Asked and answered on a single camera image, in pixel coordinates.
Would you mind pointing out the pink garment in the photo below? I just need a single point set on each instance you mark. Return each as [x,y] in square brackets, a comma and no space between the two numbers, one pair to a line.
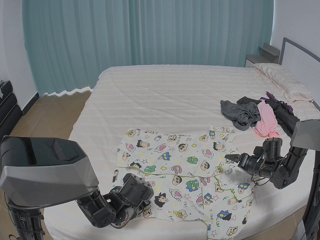
[267,121]

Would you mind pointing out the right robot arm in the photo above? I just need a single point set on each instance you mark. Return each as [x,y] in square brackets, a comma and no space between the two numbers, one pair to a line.
[287,166]

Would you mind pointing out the purple garment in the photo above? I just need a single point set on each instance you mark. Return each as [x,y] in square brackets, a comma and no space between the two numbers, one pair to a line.
[287,107]

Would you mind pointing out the blue-green curtain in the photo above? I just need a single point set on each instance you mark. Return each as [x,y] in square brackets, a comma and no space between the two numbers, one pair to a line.
[140,29]

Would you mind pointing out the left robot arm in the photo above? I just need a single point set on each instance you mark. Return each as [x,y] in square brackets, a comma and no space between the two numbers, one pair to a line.
[45,174]

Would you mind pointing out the white printed pyjama top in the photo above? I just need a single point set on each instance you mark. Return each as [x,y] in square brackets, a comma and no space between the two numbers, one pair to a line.
[190,179]

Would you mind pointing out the black garment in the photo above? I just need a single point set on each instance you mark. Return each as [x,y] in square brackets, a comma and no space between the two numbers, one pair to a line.
[287,119]

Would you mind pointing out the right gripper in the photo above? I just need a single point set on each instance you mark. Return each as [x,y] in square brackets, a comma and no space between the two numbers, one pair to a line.
[250,165]

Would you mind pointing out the pale pink pillow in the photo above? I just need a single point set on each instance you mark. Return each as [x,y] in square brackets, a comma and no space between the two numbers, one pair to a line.
[282,81]

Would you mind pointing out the dark grey garment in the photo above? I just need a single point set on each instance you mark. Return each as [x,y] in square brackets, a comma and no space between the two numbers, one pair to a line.
[240,114]

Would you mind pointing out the grey bedside table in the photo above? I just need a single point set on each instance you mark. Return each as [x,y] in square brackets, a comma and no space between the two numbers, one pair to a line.
[262,56]

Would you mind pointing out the black chest of drawers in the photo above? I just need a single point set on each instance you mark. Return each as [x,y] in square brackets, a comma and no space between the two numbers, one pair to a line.
[8,106]

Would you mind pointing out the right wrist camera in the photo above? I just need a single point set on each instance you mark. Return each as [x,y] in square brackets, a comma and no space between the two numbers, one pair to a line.
[258,152]

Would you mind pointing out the bed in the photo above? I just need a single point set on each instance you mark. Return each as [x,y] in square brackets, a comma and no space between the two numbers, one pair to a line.
[175,104]

